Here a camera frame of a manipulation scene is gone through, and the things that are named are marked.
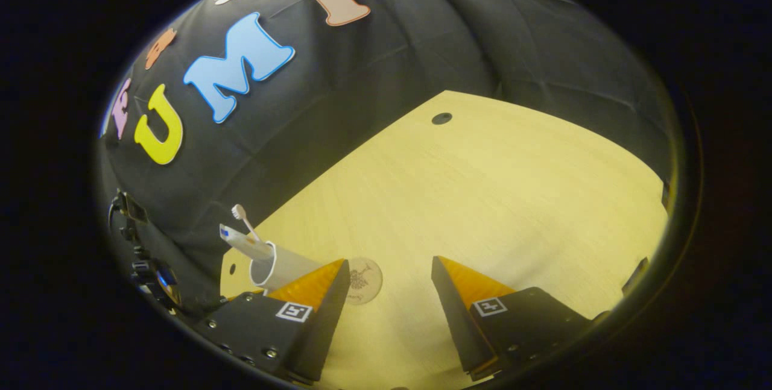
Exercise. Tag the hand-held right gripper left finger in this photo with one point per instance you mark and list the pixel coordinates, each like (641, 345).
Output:
(329, 317)

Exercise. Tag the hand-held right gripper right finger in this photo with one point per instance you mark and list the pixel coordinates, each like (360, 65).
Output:
(458, 323)

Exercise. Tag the round cork coaster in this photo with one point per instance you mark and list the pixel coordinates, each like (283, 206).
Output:
(367, 281)

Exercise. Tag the white cup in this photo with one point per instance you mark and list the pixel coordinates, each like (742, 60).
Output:
(289, 266)

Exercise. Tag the white toothpaste tube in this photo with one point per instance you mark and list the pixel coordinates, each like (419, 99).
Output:
(247, 246)

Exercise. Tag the white toothbrush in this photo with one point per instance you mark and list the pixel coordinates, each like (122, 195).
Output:
(243, 218)

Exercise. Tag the wooden desktop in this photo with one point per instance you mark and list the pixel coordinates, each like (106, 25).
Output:
(482, 197)

